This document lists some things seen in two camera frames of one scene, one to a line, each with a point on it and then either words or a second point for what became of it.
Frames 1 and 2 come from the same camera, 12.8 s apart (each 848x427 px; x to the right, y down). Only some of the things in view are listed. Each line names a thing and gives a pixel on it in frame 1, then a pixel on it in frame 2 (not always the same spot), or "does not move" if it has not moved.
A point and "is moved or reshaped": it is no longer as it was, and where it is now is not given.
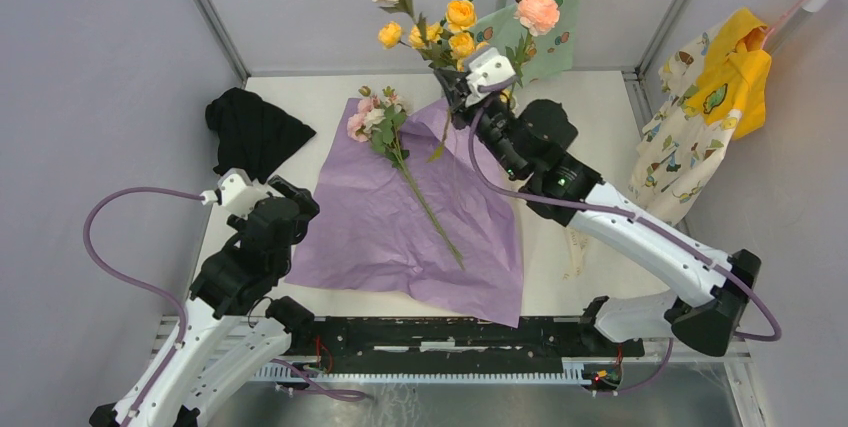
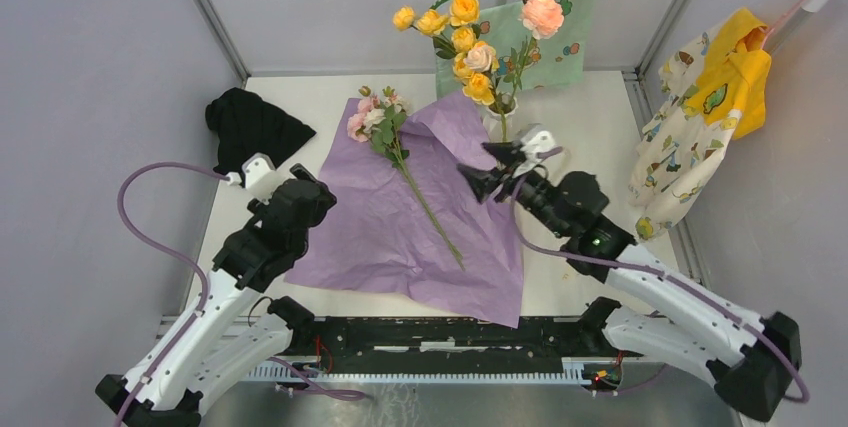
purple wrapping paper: [431, 226] does not move
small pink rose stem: [376, 121] does not move
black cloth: [253, 134] does not move
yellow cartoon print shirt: [713, 89] does not move
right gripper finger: [455, 86] -> [482, 182]
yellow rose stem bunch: [439, 46] is moved or reshaped
